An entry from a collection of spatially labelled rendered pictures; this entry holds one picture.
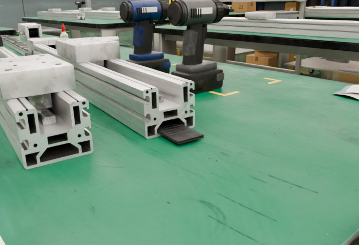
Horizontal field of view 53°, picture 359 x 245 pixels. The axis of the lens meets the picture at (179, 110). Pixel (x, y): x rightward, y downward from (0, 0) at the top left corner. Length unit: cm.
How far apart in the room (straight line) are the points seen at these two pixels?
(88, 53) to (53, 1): 1225
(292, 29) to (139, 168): 186
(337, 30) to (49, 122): 179
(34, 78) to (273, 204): 39
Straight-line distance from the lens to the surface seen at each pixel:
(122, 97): 65
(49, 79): 59
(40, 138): 54
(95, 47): 87
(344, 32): 212
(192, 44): 87
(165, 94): 66
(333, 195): 46
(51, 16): 512
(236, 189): 45
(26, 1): 1282
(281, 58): 449
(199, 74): 87
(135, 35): 106
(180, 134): 59
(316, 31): 218
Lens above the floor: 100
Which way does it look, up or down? 17 degrees down
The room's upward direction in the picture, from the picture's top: 1 degrees counter-clockwise
